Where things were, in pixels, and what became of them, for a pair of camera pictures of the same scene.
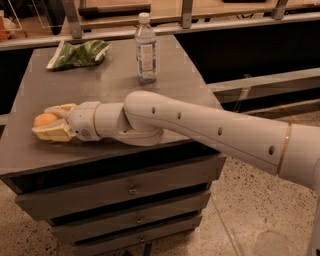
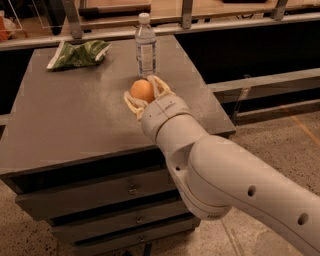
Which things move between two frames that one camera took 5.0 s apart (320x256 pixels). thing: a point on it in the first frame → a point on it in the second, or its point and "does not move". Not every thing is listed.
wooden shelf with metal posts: (26, 23) does not move
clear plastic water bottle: (146, 55) does not move
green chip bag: (68, 55) does not move
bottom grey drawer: (124, 243) does not move
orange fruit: (44, 119) → (143, 89)
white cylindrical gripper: (83, 120) → (164, 111)
